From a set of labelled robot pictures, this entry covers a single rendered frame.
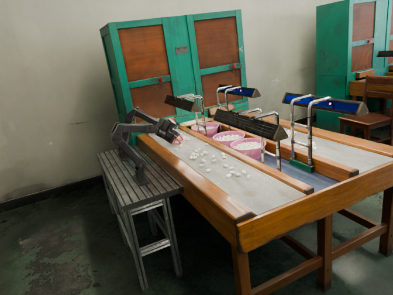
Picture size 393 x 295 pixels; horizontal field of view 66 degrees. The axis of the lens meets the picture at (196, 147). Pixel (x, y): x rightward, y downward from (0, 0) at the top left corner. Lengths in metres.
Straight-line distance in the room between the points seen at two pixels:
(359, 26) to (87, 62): 3.47
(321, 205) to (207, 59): 2.01
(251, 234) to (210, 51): 2.17
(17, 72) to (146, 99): 1.48
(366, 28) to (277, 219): 3.71
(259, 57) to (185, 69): 1.83
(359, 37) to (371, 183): 3.09
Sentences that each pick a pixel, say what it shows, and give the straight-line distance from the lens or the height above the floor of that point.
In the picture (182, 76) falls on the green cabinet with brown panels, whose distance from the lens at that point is 3.08.
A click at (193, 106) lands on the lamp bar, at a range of 2.28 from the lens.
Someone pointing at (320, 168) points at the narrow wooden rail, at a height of 0.72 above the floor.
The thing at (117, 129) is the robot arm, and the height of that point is 1.08.
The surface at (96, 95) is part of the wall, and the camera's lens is 3.83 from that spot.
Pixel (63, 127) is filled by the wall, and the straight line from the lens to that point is 3.86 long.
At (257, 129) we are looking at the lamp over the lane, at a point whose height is 1.07.
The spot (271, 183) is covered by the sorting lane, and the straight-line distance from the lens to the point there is 1.74.
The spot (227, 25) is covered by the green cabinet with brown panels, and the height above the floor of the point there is 1.65.
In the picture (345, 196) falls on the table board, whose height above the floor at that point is 0.66.
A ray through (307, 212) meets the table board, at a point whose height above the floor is 0.66.
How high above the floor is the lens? 1.53
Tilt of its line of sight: 19 degrees down
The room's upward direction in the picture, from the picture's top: 8 degrees counter-clockwise
